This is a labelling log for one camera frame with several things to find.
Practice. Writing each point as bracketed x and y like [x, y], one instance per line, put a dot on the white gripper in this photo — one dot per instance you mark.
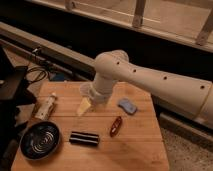
[87, 90]

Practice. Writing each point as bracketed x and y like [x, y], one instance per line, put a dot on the dark ceramic bowl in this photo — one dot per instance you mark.
[40, 140]

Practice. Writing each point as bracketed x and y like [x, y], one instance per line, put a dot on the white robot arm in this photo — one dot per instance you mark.
[182, 94]

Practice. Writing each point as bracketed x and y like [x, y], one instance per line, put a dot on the black striped rectangular block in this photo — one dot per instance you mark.
[82, 138]

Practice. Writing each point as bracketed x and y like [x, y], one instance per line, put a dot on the red oval object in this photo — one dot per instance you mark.
[115, 126]

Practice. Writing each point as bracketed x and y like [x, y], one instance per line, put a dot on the dark equipment at left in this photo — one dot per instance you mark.
[13, 93]

